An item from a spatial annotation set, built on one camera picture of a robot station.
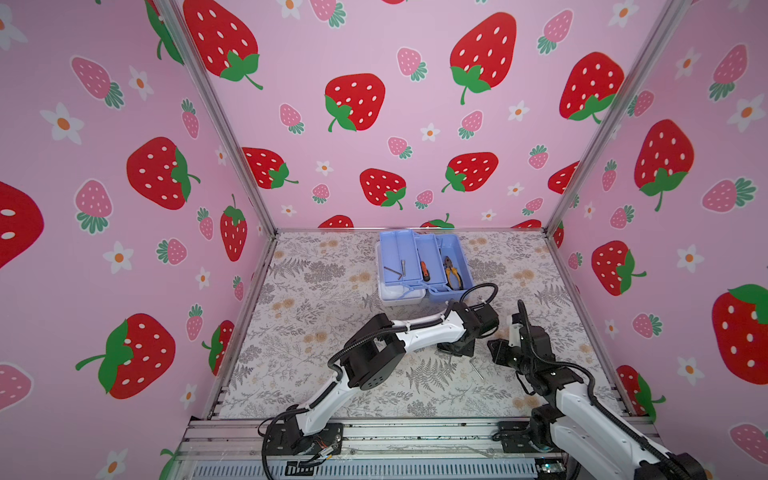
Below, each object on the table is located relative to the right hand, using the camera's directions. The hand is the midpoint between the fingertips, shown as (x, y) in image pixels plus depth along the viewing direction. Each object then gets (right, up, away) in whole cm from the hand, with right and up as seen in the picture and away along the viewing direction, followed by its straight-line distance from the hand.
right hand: (489, 342), depth 87 cm
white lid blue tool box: (-22, +22, +9) cm, 33 cm away
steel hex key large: (-28, +20, +8) cm, 36 cm away
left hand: (-8, -3, +2) cm, 9 cm away
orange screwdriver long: (-18, +20, +10) cm, 29 cm away
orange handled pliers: (-8, +21, +21) cm, 31 cm away
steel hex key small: (-4, -8, -1) cm, 9 cm away
